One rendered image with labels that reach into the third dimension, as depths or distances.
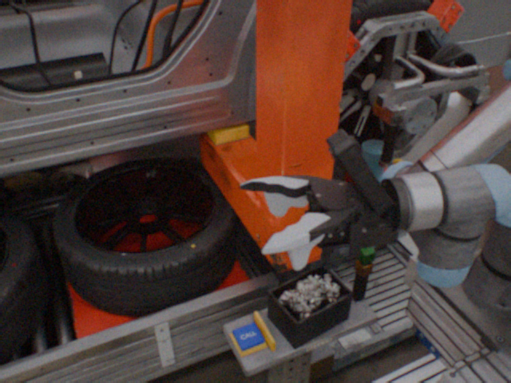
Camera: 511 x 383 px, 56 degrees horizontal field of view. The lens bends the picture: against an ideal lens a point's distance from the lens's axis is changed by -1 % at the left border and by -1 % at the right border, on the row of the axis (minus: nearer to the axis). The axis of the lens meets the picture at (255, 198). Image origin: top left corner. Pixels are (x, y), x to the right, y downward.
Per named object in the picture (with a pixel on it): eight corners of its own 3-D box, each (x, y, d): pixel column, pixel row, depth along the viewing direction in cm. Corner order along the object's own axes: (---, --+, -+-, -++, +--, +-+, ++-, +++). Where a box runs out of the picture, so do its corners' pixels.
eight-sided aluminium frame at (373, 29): (426, 140, 199) (459, 4, 166) (437, 148, 195) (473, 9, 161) (311, 172, 181) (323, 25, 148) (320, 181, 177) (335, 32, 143)
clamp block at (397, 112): (385, 109, 152) (387, 94, 149) (403, 123, 146) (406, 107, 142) (371, 112, 150) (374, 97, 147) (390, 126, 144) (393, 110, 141)
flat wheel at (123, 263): (175, 182, 229) (170, 138, 214) (273, 256, 190) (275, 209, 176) (38, 247, 194) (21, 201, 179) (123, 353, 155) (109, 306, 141)
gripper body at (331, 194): (317, 265, 62) (406, 251, 64) (318, 208, 58) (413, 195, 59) (301, 231, 69) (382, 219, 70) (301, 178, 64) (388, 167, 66)
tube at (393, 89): (397, 63, 161) (402, 32, 155) (437, 86, 147) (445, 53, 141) (352, 73, 155) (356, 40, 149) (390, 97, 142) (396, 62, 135)
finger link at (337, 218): (319, 248, 55) (362, 215, 61) (319, 237, 54) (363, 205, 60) (287, 233, 58) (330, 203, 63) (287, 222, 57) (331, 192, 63)
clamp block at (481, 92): (467, 90, 163) (471, 75, 160) (487, 101, 157) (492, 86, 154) (455, 92, 162) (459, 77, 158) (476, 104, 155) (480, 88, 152)
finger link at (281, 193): (241, 215, 70) (303, 229, 66) (239, 179, 67) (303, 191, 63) (251, 205, 72) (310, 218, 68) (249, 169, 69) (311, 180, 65)
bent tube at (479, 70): (442, 54, 168) (449, 23, 161) (485, 75, 154) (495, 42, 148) (402, 62, 162) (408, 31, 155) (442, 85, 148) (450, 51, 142)
